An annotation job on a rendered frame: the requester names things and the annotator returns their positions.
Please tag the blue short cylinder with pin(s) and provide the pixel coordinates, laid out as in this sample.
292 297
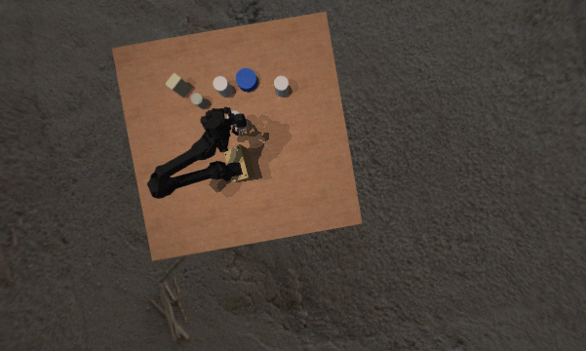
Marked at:
246 79

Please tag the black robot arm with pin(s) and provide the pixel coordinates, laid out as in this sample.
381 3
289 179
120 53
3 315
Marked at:
162 185

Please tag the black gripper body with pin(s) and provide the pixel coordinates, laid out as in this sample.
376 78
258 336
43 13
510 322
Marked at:
238 119

